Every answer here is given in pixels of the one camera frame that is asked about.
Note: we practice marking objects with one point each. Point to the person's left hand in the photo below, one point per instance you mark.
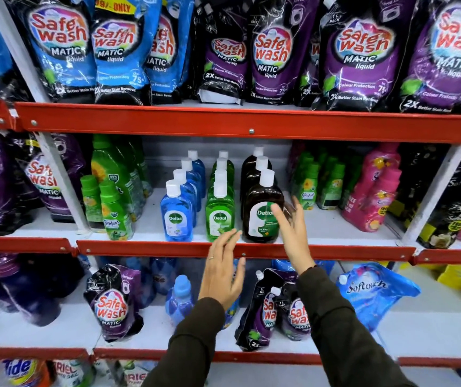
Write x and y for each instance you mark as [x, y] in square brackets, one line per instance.
[219, 278]

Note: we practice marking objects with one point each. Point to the person's right hand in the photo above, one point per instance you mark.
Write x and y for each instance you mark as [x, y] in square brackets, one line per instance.
[295, 237]

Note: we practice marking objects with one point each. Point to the person's right thumb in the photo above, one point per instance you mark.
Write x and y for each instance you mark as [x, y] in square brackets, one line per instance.
[281, 217]

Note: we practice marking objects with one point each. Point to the person's left middle finger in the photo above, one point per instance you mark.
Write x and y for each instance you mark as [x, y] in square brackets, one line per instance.
[224, 245]

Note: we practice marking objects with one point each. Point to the person's left thumb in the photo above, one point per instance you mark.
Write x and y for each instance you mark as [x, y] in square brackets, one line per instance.
[240, 274]

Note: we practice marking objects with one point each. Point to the person's left forearm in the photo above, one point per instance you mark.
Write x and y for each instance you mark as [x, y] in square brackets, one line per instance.
[192, 346]

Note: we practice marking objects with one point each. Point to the person's right forearm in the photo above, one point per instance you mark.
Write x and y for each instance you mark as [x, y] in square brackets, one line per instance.
[343, 338]

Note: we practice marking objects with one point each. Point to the brown antiseptic bottle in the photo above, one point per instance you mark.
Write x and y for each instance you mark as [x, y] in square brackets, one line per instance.
[254, 173]
[251, 157]
[259, 213]

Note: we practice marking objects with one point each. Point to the green antiseptic bottle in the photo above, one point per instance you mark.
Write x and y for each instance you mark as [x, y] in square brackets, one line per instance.
[220, 221]
[221, 176]
[225, 155]
[223, 164]

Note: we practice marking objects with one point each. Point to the light blue softener bottle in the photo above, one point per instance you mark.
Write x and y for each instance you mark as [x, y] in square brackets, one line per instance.
[230, 314]
[142, 278]
[164, 274]
[179, 298]

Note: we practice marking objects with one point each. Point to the blue softener pouch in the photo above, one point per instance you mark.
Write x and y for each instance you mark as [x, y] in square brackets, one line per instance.
[375, 290]
[281, 265]

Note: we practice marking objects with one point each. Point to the group of green softener bottles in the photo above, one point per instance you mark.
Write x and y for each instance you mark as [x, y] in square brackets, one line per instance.
[319, 181]

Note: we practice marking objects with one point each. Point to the blue antiseptic bottle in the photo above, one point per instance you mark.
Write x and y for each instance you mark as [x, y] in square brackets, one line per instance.
[177, 221]
[196, 181]
[190, 193]
[200, 165]

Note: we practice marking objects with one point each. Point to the pink softener bottle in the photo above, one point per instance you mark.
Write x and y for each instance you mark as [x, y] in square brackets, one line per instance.
[379, 205]
[369, 173]

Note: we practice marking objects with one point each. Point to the small green softener bottle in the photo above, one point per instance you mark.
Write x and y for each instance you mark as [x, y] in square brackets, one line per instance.
[91, 205]
[115, 217]

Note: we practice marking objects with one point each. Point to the large green softener bottle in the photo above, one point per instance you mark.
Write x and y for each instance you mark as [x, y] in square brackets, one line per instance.
[140, 165]
[111, 165]

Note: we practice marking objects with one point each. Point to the green white detergent packet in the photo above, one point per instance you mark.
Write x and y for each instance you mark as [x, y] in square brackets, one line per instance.
[73, 374]
[133, 374]

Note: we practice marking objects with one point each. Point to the white rack upright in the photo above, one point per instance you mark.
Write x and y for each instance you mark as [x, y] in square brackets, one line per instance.
[436, 189]
[59, 177]

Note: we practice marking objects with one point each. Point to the yellow softener pouch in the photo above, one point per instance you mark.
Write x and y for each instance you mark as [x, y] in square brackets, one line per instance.
[456, 276]

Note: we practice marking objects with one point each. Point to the dark purple softener bottle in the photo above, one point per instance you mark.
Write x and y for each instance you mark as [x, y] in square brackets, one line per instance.
[33, 290]

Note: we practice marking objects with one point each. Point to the orange detergent packet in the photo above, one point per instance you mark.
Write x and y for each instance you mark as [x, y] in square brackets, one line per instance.
[23, 372]

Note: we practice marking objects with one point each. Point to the long red shelf rail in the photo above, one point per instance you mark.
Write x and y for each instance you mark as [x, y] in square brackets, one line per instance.
[154, 248]
[254, 357]
[254, 122]

